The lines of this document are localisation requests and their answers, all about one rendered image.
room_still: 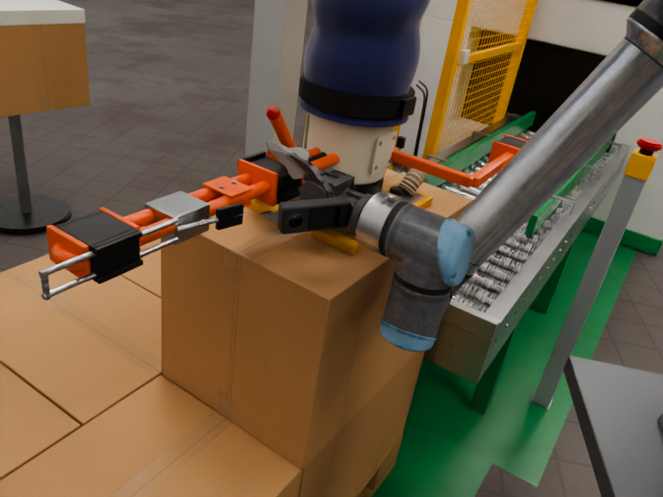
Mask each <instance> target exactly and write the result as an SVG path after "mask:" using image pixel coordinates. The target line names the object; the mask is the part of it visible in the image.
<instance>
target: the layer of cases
mask: <svg viewBox="0 0 663 497"><path fill-rule="evenodd" d="M140 259H142V260H143V265H141V266H139V267H137V268H134V269H132V270H130V271H128V272H125V273H123V274H121V275H119V276H117V277H115V278H113V279H111V280H109V281H107V282H104V283H102V284H98V283H97V282H95V281H94V280H91V281H89V282H85V283H83V284H81V285H78V286H76V287H74V288H71V289H69V290H67V291H65V292H62V293H60V294H58V295H55V296H53V297H51V298H50V300H47V301H46V300H44V299H43V298H42V296H41V294H42V289H41V281H40V277H39V275H38V272H39V271H40V270H41V269H43V268H48V267H50V266H53V265H55V263H54V262H53V261H51V260H50V258H49V254H47V255H45V256H42V257H40V258H37V259H34V260H32V261H29V262H27V263H24V264H21V265H19V266H16V267H13V268H11V269H8V270H6V271H3V272H0V497H353V496H354V495H355V494H356V492H357V491H358V490H359V489H360V487H361V486H362V485H363V483H364V482H365V481H366V480H367V478H368V477H369V476H370V474H371V473H372V472H373V470H374V469H375V468H376V467H377V465H378V464H379V463H380V461H381V460H382V459H383V458H384V456H385V455H386V454H387V452H388V451H389V450H390V448H391V447H392V446H393V445H394V443H395V442H396V441H397V439H398V438H399V437H400V436H401V434H402V433H403V431H404V427H405V422H406V418H407V414H408V411H409V407H410V403H411V400H412V396H413V392H414V389H415V385H416V381H417V378H418V374H419V370H420V367H421V363H422V359H423V356H424V352H425V351H422V352H416V353H415V354H414V355H413V357H412V358H411V359H410V360H409V361H408V362H407V363H406V364H405V365H404V366H403V367H402V368H401V369H400V370H399V371H398V372H397V373H396V374H395V375H394V376H393V377H392V378H391V379H390V380H389V381H388V382H387V383H386V384H385V385H384V386H383V387H382V388H381V389H380V390H379V391H378V392H377V393H376V394H375V395H374V396H373V397H372V398H371V399H370V400H369V401H368V402H367V403H366V405H365V406H364V407H363V408H362V409H361V410H360V411H359V412H358V413H357V414H356V415H355V416H354V417H353V418H352V419H351V420H350V421H349V422H348V423H347V424H346V425H345V426H344V427H343V428H342V429H341V430H340V431H339V432H338V433H337V434H336V435H335V436H334V437H333V438H332V439H331V440H330V441H329V442H328V443H327V444H326V445H325V446H324V447H323V448H322V449H321V450H320V452H319V453H318V454H317V455H316V456H315V457H314V458H313V459H312V460H311V461H310V462H309V463H308V464H307V465H306V466H305V467H304V468H303V469H302V468H300V467H298V466H297V465H295V464H294V463H293V462H291V461H289V460H288V459H286V458H285V457H283V456H282V455H281V454H279V453H278V452H276V451H275V450H273V449H272V448H270V447H269V446H267V445H266V444H265V443H263V442H262V441H260V440H259V439H257V438H256V437H254V436H253V435H251V434H250V433H249V432H247V431H246V430H244V429H243V428H241V427H240V426H238V425H237V424H235V423H234V422H233V421H231V420H230V419H228V418H227V417H225V416H224V415H222V414H221V413H219V412H218V411H217V410H215V409H214V408H212V407H211V406H209V405H208V404H206V403H205V402H204V401H202V400H201V399H199V398H198V397H196V396H195V395H193V394H192V393H190V392H189V391H188V390H186V389H184V388H183V387H181V386H180V385H178V384H177V383H175V382H174V381H173V380H171V379H170V378H168V377H167V376H165V375H164V374H163V373H162V325H161V250H160V249H159V250H157V251H155V252H152V253H150V254H148V255H146V256H143V257H141V258H140Z"/></svg>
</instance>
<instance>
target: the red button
mask: <svg viewBox="0 0 663 497"><path fill-rule="evenodd" d="M636 144H637V146H638V147H640V149H639V153H640V154H642V155H645V156H653V153H654V152H657V151H659V150H662V147H663V145H662V143H661V142H659V141H657V140H654V139H651V138H645V137H641V138H640V139H637V142H636Z"/></svg>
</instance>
